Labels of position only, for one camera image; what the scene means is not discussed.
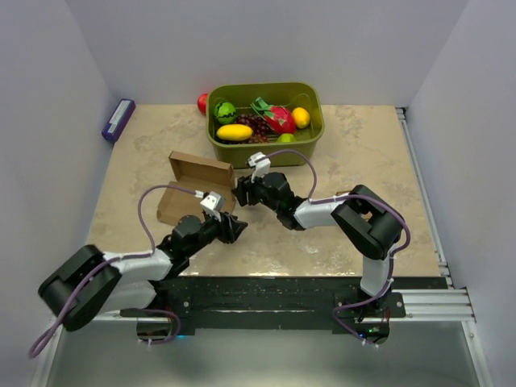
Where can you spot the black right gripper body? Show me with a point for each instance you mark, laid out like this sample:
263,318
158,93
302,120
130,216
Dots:
255,192

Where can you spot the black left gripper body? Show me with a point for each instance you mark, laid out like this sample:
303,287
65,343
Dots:
213,229

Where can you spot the brown cardboard box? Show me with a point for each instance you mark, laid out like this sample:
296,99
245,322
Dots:
195,173

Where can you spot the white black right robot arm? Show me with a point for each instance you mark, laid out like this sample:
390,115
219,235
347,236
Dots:
370,224

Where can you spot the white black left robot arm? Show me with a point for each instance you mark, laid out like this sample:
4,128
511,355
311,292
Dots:
126,282

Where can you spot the purple white rectangular box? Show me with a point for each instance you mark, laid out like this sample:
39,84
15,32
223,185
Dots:
118,120

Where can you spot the purple toy grapes bunch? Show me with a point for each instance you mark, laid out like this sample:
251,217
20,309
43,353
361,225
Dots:
260,129

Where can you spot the yellow toy mango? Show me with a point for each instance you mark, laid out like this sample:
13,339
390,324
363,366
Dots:
234,132

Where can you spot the green toy lime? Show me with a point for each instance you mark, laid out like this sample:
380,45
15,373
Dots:
286,138

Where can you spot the green plastic basket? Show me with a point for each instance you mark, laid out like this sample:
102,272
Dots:
288,94

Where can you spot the pink toy dragon fruit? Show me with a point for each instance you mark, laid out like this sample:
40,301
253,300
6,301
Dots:
279,118

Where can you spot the small toy watermelon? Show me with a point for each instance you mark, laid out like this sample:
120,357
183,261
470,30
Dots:
224,113

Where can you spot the yellow toy lemon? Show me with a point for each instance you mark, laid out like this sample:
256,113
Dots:
301,117

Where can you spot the red toy apple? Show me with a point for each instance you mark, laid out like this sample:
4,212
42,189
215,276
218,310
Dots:
202,103

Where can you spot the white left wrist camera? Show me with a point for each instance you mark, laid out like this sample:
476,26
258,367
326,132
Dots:
212,205

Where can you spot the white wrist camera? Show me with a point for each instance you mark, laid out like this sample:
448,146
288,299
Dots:
260,164
212,205

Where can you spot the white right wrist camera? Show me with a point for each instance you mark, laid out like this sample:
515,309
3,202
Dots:
260,164

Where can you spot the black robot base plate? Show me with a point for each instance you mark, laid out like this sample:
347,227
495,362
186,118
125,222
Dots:
281,303

